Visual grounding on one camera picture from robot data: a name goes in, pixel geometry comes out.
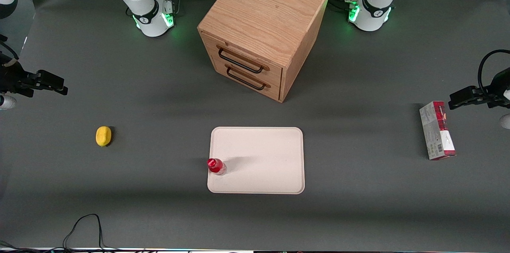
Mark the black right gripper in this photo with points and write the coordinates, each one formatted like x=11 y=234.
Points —
x=11 y=79

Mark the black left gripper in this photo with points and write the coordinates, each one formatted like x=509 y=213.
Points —
x=499 y=89

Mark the red coke bottle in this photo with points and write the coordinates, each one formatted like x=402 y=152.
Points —
x=216 y=165

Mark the cream rectangular tray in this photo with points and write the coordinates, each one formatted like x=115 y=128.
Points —
x=263 y=160

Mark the grey and red carton box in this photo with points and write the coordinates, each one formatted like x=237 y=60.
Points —
x=436 y=131

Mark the yellow lemon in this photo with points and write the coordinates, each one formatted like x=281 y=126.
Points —
x=103 y=136

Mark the lower wooden drawer front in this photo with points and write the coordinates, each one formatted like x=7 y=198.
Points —
x=275 y=89

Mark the wooden drawer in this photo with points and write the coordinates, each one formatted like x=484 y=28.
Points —
x=239 y=51
x=275 y=89

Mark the upper wooden drawer front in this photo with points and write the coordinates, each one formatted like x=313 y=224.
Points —
x=239 y=51

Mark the wooden drawer cabinet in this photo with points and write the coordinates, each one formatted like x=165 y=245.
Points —
x=265 y=10

